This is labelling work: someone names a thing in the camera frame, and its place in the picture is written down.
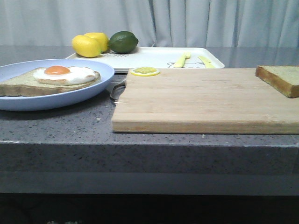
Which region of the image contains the light blue round plate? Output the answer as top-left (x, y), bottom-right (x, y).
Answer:
top-left (0, 59), bottom-right (114, 111)

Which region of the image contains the bread slice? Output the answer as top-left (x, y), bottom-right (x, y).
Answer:
top-left (255, 65), bottom-right (299, 98)
top-left (0, 67), bottom-right (101, 97)

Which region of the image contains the white rectangular tray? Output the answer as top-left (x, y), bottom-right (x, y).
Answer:
top-left (64, 47), bottom-right (226, 73)

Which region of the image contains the lemon slice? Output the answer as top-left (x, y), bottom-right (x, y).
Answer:
top-left (130, 67), bottom-right (160, 77)

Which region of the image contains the yellow plastic fork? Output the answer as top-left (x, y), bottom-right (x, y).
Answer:
top-left (173, 52), bottom-right (191, 68)

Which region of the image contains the wooden cutting board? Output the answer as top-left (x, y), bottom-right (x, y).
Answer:
top-left (112, 68), bottom-right (299, 134)

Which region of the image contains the green lime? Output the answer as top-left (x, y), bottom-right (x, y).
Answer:
top-left (108, 31), bottom-right (139, 54)

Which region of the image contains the yellow plastic knife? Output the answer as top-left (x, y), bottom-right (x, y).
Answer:
top-left (198, 56), bottom-right (215, 68)

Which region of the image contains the rear yellow lemon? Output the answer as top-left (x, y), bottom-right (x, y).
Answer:
top-left (84, 32), bottom-right (110, 53)

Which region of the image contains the yellow lemon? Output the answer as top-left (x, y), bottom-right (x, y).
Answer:
top-left (71, 35), bottom-right (102, 58)
top-left (84, 32), bottom-right (110, 53)

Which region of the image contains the front yellow lemon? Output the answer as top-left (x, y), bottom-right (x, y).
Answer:
top-left (71, 35), bottom-right (102, 58)

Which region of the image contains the fried egg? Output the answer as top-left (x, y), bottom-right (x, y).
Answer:
top-left (33, 65), bottom-right (100, 85)

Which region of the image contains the grey curtain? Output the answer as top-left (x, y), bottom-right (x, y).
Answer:
top-left (0, 0), bottom-right (299, 47)

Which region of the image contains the metal cutting board handle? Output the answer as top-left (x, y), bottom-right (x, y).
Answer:
top-left (110, 78), bottom-right (127, 102)

